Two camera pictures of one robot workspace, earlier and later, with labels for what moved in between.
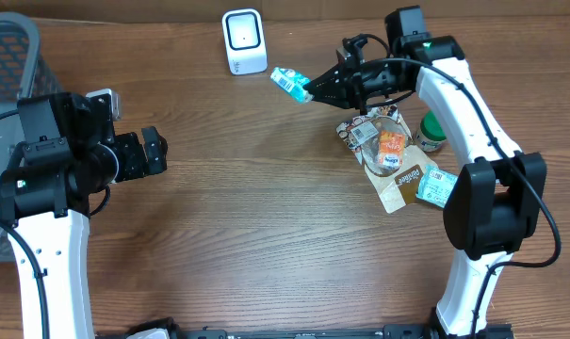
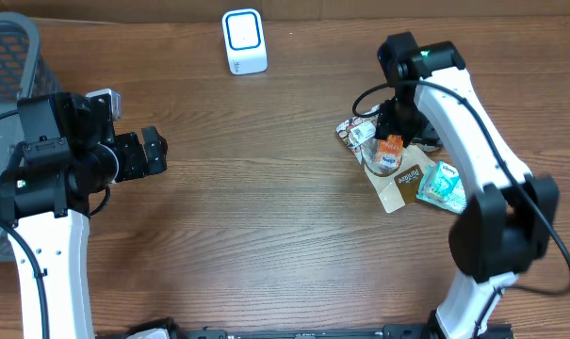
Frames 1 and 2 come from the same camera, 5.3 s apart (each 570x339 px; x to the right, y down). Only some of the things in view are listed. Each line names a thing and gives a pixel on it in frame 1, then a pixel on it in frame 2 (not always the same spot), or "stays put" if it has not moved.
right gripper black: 336,91 to 387,123
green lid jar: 431,134 stays put
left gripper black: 137,155 stays put
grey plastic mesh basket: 11,72 stays put
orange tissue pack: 391,149 stays put
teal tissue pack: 292,82 to 442,180
